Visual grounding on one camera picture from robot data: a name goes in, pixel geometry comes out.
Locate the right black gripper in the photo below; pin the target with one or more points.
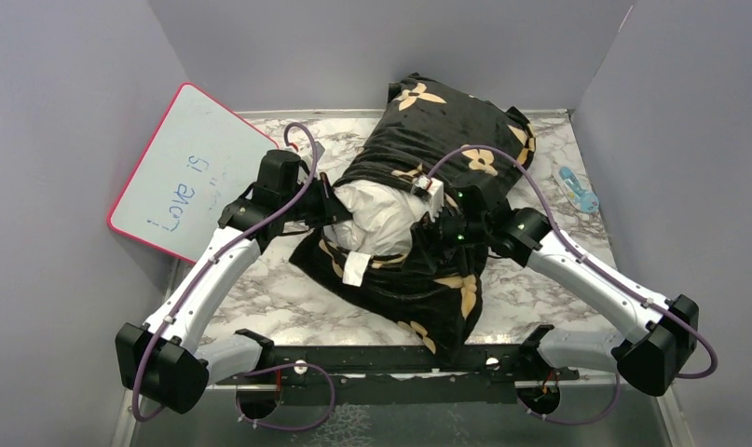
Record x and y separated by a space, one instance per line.
429 233

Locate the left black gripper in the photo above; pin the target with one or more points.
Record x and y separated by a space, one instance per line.
332 209

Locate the white pillow insert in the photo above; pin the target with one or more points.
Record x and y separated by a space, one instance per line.
381 218

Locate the black floral pillowcase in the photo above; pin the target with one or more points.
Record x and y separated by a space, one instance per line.
427 128

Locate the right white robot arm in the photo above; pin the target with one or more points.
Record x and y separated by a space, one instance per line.
652 336

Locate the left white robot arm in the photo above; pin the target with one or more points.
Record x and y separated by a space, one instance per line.
248 224

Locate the blue packaged small item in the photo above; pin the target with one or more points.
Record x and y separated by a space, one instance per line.
581 197

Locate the pink framed whiteboard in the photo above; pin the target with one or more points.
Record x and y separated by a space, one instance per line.
201 157

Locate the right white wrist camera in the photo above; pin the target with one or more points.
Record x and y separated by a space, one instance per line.
431 191

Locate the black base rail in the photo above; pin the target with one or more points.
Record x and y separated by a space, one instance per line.
398 374

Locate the aluminium frame rail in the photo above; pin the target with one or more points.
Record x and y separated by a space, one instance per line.
162 361

